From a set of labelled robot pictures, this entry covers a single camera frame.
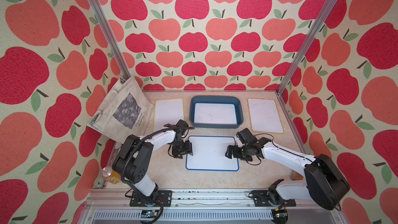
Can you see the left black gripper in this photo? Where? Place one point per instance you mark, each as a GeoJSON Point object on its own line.
{"type": "Point", "coordinates": [188, 149]}

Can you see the left aluminium frame post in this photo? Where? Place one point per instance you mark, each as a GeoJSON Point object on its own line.
{"type": "Point", "coordinates": [110, 37]}

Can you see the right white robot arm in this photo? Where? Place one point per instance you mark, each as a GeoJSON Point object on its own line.
{"type": "Point", "coordinates": [323, 182]}

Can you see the right aluminium frame post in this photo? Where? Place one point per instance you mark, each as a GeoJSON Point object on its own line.
{"type": "Point", "coordinates": [319, 22]}

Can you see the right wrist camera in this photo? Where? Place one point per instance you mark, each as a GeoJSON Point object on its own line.
{"type": "Point", "coordinates": [246, 137]}

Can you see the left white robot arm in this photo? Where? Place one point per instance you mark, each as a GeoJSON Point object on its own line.
{"type": "Point", "coordinates": [133, 159]}

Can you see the blue framed whiteboard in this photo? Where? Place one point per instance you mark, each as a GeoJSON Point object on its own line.
{"type": "Point", "coordinates": [209, 154]}
{"type": "Point", "coordinates": [215, 113]}

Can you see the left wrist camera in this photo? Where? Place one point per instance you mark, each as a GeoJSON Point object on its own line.
{"type": "Point", "coordinates": [182, 126]}

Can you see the aluminium frame post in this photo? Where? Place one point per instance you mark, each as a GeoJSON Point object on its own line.
{"type": "Point", "coordinates": [110, 37]}
{"type": "Point", "coordinates": [319, 22]}

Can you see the dark teal storage box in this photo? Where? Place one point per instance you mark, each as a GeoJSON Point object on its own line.
{"type": "Point", "coordinates": [217, 99]}

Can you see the beige printed tote bag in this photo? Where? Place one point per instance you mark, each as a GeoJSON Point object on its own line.
{"type": "Point", "coordinates": [124, 111]}

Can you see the orange drink can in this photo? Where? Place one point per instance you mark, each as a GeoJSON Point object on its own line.
{"type": "Point", "coordinates": [109, 175]}

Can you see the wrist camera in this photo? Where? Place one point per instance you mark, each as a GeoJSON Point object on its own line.
{"type": "Point", "coordinates": [246, 137]}
{"type": "Point", "coordinates": [182, 126]}

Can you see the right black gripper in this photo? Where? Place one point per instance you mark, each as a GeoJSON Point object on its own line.
{"type": "Point", "coordinates": [234, 152]}

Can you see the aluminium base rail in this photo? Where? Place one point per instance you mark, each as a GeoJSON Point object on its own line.
{"type": "Point", "coordinates": [201, 206]}

